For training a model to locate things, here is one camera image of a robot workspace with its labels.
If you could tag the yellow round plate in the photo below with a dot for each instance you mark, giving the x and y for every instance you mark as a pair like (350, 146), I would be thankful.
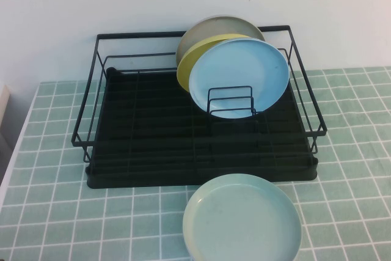
(186, 71)

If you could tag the grey beige round plate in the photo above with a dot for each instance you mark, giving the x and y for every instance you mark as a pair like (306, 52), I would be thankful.
(214, 27)

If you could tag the pale green round plate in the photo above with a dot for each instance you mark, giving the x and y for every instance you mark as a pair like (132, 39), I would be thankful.
(244, 221)

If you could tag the green white checked tablecloth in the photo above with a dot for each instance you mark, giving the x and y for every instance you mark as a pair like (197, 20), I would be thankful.
(351, 151)

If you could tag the light blue round plate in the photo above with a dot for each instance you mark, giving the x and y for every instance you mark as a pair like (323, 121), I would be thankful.
(238, 65)

